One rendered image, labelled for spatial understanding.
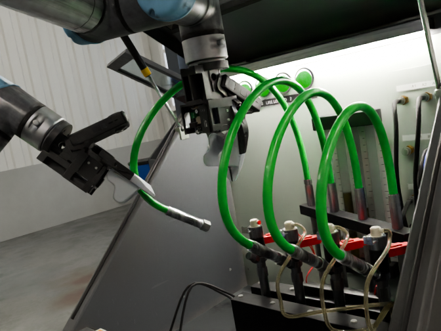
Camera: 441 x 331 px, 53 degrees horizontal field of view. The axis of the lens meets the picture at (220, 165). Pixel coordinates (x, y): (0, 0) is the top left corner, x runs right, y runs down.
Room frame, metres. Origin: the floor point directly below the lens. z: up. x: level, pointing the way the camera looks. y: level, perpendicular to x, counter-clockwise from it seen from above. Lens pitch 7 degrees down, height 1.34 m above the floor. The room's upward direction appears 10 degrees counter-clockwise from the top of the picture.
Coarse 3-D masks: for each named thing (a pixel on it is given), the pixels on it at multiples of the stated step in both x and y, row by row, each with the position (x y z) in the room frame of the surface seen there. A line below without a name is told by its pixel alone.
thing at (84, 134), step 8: (120, 112) 0.83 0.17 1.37; (104, 120) 0.82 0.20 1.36; (112, 120) 0.83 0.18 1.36; (120, 120) 0.83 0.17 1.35; (128, 120) 0.83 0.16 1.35; (88, 128) 0.82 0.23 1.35; (96, 128) 0.82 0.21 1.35; (104, 128) 0.82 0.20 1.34; (112, 128) 0.82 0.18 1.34; (120, 128) 0.83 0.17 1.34; (72, 136) 0.81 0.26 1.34; (80, 136) 0.81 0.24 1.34; (88, 136) 0.81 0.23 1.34; (96, 136) 0.82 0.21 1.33; (104, 136) 0.84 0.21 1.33; (72, 144) 0.81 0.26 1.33
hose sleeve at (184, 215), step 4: (168, 208) 0.83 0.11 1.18; (172, 208) 0.83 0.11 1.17; (168, 212) 0.83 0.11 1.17; (172, 212) 0.83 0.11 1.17; (176, 212) 0.83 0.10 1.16; (180, 212) 0.84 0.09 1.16; (184, 212) 0.85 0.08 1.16; (172, 216) 0.83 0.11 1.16; (176, 216) 0.83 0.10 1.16; (180, 216) 0.84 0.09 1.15; (184, 216) 0.84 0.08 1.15; (188, 216) 0.84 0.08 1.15; (192, 216) 0.85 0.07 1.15; (180, 220) 0.84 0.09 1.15; (184, 220) 0.84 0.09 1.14; (188, 220) 0.84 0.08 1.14; (192, 220) 0.84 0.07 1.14; (196, 220) 0.85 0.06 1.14; (200, 220) 0.85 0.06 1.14; (192, 224) 0.85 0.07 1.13; (196, 224) 0.85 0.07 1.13; (200, 224) 0.85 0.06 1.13
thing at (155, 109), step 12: (240, 72) 0.91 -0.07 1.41; (252, 72) 0.92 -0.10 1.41; (180, 84) 0.86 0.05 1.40; (168, 96) 0.84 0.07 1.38; (276, 96) 0.94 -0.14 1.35; (156, 108) 0.83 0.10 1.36; (144, 120) 0.83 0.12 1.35; (144, 132) 0.82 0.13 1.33; (300, 144) 0.95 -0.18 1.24; (132, 156) 0.81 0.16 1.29; (300, 156) 0.96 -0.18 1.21; (132, 168) 0.81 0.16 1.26; (144, 192) 0.81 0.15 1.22; (156, 204) 0.82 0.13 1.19
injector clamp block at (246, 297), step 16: (256, 288) 0.85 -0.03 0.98; (272, 288) 0.83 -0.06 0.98; (288, 288) 0.82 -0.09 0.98; (240, 304) 0.80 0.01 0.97; (256, 304) 0.78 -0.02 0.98; (272, 304) 0.77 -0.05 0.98; (288, 304) 0.76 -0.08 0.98; (320, 304) 0.75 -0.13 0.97; (352, 304) 0.72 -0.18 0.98; (240, 320) 0.81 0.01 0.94; (256, 320) 0.78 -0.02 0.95; (272, 320) 0.75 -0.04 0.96; (288, 320) 0.73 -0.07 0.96; (304, 320) 0.70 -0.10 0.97; (320, 320) 0.68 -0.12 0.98; (336, 320) 0.67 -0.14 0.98; (352, 320) 0.66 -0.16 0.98
